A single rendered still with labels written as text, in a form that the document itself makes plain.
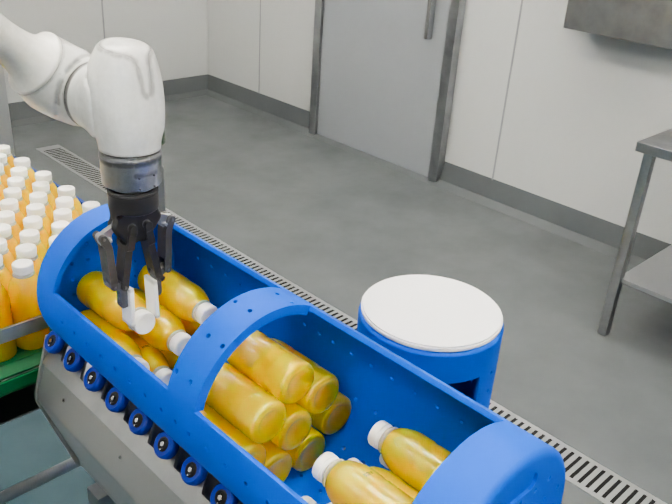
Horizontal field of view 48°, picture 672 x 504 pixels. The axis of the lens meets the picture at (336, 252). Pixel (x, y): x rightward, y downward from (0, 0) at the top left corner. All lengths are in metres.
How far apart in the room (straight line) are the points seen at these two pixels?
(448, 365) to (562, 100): 3.19
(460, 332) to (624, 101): 2.99
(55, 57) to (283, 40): 4.83
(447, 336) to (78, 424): 0.69
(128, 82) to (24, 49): 0.17
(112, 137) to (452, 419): 0.61
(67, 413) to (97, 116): 0.62
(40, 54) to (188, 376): 0.50
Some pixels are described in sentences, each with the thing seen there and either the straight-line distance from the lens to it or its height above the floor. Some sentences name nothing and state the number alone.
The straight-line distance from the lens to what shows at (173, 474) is 1.26.
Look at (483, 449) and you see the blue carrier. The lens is 0.87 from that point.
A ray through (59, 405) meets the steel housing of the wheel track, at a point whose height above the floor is 0.86.
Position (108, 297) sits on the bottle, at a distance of 1.32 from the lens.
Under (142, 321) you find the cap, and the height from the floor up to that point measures 1.11.
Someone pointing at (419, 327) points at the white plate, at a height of 1.04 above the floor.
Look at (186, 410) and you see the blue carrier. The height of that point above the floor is 1.12.
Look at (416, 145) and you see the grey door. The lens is 5.07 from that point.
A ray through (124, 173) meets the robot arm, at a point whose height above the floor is 1.38.
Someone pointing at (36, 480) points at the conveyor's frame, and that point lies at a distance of 2.22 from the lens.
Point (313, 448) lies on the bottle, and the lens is 1.19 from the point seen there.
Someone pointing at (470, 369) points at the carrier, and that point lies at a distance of 1.43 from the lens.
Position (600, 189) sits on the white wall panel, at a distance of 4.44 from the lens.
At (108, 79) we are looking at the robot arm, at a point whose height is 1.52.
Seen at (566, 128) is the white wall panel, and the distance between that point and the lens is 4.47.
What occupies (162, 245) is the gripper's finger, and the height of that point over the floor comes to 1.23.
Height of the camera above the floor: 1.79
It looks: 27 degrees down
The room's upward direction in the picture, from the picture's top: 4 degrees clockwise
